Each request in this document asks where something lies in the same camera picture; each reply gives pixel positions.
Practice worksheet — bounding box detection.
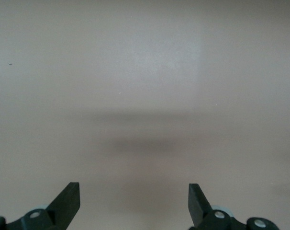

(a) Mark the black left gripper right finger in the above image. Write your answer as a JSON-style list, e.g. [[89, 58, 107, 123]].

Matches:
[[188, 183, 247, 230]]

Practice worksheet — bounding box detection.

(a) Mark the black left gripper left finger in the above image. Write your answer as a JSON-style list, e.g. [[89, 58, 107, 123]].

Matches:
[[6, 182, 81, 230]]

